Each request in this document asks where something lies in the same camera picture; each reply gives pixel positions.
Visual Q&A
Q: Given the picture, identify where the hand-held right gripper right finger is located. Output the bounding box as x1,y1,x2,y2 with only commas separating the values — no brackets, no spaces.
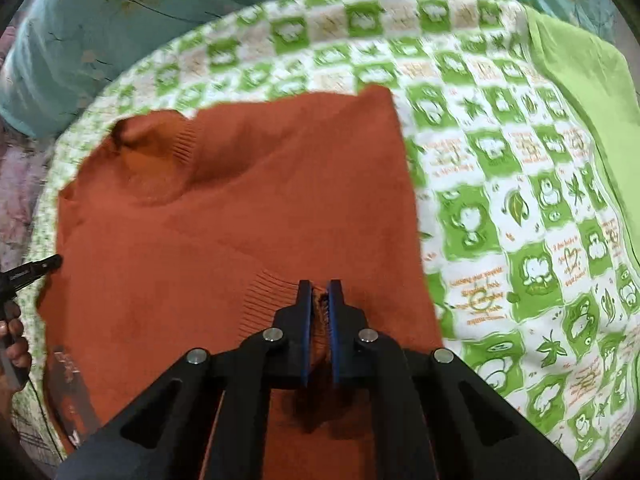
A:
326,280,581,480

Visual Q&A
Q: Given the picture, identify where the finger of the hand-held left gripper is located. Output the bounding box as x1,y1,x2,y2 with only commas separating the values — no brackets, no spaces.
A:
0,254,63,293

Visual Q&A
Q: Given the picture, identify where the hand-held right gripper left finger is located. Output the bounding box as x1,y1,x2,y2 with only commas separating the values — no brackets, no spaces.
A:
55,280,313,480

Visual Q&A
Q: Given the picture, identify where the orange knit sweater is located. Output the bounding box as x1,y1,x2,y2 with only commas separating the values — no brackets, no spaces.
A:
37,85,446,456

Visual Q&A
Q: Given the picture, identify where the person's left hand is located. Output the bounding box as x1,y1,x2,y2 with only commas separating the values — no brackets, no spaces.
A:
0,316,33,391

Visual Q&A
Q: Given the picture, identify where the purple floral ruffled pillow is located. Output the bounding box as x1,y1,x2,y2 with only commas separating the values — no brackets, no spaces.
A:
0,125,63,281

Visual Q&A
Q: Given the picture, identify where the green checked printed bedsheet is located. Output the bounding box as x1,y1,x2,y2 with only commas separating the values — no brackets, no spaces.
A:
10,0,640,476

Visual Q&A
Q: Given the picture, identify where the teal floral quilt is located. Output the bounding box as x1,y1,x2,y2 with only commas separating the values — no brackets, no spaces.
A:
0,0,621,138

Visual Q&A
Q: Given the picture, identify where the light green cloth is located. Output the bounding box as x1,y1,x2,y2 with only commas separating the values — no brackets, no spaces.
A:
525,7,640,281

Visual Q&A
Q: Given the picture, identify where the black cable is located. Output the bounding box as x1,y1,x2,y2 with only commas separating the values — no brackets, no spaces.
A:
27,375,68,461

